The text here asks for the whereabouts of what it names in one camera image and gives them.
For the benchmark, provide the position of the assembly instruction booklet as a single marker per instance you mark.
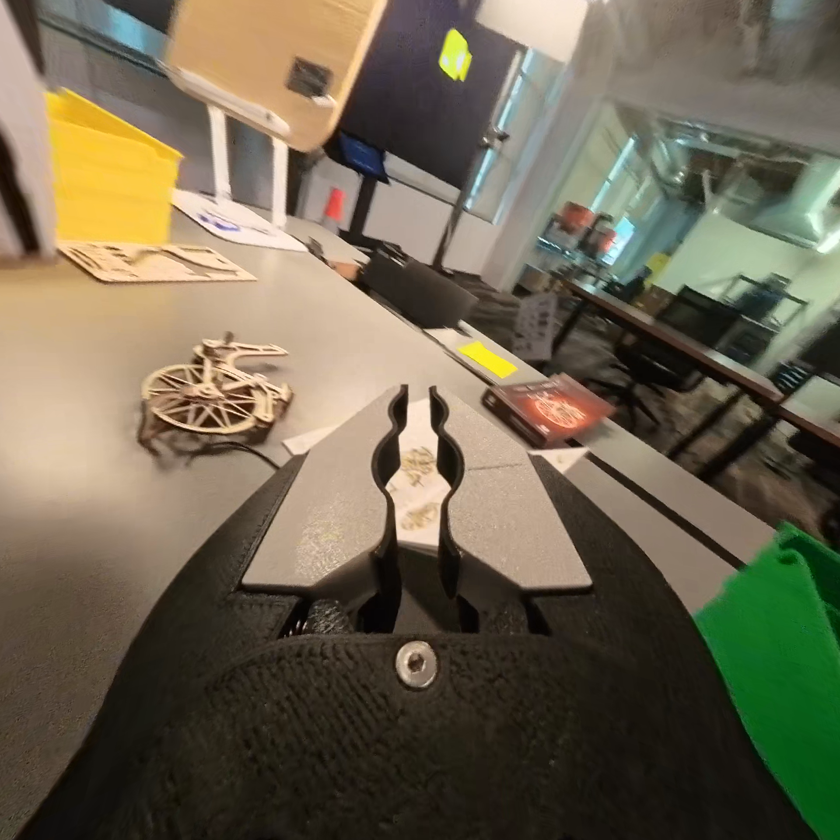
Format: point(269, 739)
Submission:
point(413, 472)

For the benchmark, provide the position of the small blue screen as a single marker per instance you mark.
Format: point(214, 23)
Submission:
point(358, 154)

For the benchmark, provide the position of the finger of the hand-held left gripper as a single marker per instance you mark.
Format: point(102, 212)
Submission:
point(39, 164)

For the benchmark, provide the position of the dark red model kit box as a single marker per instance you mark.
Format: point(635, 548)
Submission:
point(558, 410)

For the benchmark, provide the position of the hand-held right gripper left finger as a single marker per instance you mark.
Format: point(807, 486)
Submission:
point(315, 518)

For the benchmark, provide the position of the brown long desk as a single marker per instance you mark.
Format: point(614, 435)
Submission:
point(722, 364)

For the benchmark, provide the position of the yellow sticky note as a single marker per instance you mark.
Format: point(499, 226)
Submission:
point(489, 359)

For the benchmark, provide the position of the wooden board on white stand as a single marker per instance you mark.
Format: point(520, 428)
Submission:
point(262, 52)

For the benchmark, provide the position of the black rubber band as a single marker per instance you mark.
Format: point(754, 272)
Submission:
point(262, 457)

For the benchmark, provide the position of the black light stand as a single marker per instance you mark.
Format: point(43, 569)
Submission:
point(470, 210)

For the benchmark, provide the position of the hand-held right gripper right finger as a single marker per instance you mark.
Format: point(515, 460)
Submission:
point(518, 518)

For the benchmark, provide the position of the green plastic bin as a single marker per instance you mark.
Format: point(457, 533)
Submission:
point(774, 656)

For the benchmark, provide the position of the metal storage shelf rack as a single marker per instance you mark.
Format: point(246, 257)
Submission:
point(584, 229)

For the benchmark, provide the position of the white studio light panel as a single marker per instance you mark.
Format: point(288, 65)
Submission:
point(531, 26)

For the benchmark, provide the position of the wooden laser-cut parts sheet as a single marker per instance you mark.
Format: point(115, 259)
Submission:
point(157, 262)

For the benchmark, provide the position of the red cone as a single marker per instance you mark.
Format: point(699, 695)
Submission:
point(333, 211)

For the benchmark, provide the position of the printed leaflet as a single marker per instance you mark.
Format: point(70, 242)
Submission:
point(535, 328)

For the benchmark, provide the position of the large dark display panel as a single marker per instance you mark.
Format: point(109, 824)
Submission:
point(420, 118)

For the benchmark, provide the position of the yellow plastic bin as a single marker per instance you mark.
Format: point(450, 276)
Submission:
point(111, 170)

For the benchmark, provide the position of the black mesh office chair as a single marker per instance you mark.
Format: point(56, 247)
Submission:
point(699, 315)

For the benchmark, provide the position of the wooden bicycle wheel model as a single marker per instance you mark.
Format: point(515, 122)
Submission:
point(203, 394)

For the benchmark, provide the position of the white card yellow triangle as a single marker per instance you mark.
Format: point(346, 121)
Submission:
point(558, 457)

